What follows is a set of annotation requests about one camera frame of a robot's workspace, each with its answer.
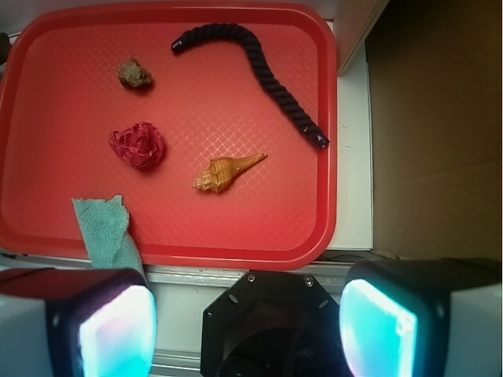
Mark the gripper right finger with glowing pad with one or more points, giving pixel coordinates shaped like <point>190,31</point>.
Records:
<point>440,317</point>

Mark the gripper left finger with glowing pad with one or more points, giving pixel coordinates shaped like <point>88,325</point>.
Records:
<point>70,322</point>

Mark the teal cloth rag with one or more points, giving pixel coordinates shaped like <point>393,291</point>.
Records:
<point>104,225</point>

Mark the red crumpled paper ball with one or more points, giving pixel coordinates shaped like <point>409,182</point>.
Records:
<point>141,146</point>

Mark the golden spiral seashell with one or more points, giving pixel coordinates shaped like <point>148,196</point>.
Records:
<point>223,171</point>

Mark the brown cardboard box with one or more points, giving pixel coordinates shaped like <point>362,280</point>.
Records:
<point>435,78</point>

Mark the red plastic tray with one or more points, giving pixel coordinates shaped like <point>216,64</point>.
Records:
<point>61,99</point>

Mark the brown rough rock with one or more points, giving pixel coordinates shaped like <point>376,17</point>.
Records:
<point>132,75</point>

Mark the black octagonal mount plate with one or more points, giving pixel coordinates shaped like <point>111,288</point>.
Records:
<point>272,324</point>

